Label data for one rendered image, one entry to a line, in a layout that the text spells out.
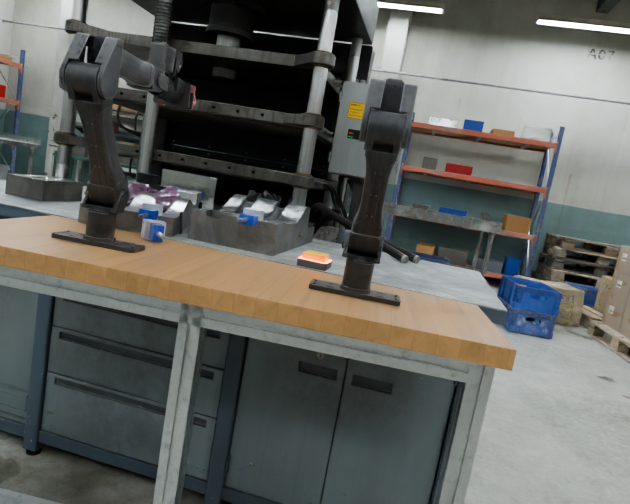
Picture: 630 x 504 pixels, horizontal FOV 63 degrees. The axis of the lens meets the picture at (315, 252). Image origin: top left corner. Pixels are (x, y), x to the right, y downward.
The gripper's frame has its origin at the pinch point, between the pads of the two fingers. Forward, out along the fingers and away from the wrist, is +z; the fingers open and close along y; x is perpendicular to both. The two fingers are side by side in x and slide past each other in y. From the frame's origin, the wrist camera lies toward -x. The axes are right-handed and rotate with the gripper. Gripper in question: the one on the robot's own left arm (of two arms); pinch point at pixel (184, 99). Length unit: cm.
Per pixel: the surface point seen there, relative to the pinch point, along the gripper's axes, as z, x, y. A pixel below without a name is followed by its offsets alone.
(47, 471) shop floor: -6, 119, 23
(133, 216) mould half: -12.0, 35.6, 4.6
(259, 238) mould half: -8.6, 35.4, -31.0
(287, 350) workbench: -10, 65, -44
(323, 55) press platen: 61, -35, -29
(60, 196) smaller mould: 21, 37, 48
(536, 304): 319, 79, -218
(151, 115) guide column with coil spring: 75, -2, 44
